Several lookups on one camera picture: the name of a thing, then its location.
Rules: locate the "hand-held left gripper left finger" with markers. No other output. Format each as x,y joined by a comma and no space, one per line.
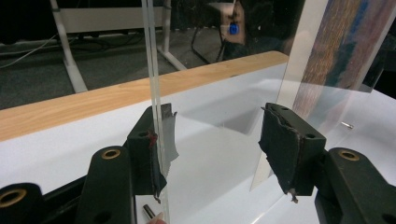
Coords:
140,161

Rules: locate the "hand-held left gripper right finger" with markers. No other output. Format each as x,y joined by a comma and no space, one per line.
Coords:
299,149

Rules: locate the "clear acrylic photo frame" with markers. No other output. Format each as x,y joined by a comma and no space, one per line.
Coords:
154,77

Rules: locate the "paper photo card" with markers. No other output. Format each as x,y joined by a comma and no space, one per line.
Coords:
336,46

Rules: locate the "white table mat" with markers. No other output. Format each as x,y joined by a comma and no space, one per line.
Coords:
77,149

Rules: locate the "black metal chair legs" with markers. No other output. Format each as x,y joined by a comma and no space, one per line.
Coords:
202,46

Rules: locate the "blue plug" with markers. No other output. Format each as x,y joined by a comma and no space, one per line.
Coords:
233,29

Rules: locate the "brown box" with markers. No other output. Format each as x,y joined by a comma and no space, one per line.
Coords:
238,15

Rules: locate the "metal frame standoff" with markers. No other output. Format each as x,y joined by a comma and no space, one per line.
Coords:
148,211
347,125

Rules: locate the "white metal desk frame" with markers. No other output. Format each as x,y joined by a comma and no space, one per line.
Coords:
71,68

